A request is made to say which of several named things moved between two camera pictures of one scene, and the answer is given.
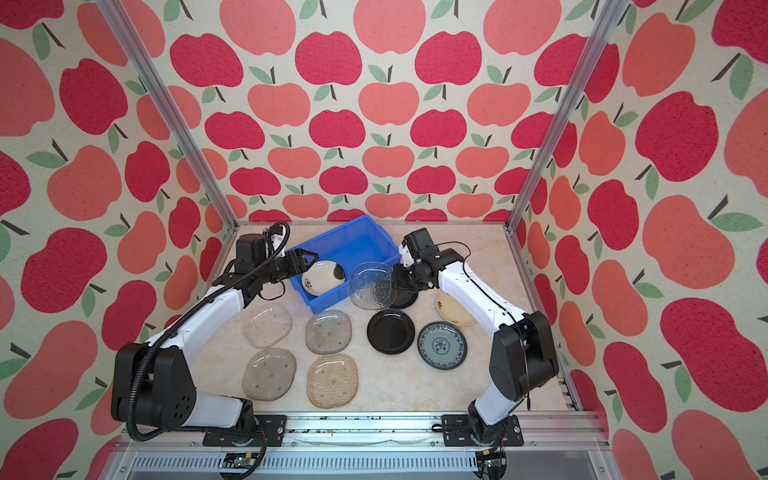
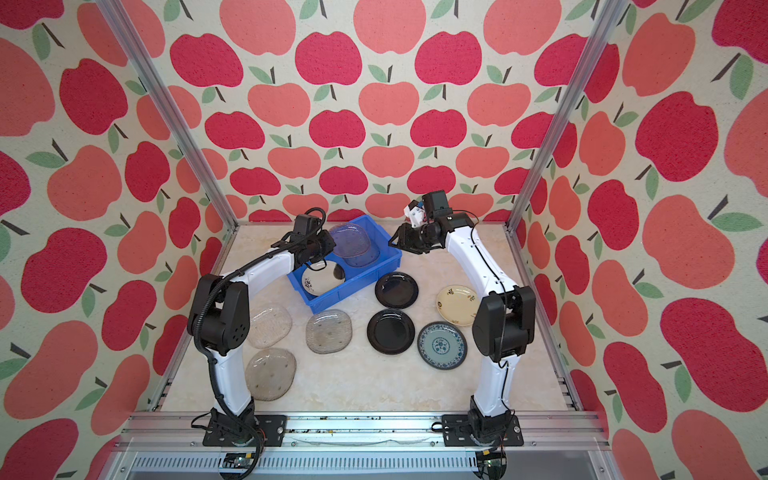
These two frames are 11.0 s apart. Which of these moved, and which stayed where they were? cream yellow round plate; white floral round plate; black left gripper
Moved: black left gripper
Stayed: white floral round plate; cream yellow round plate
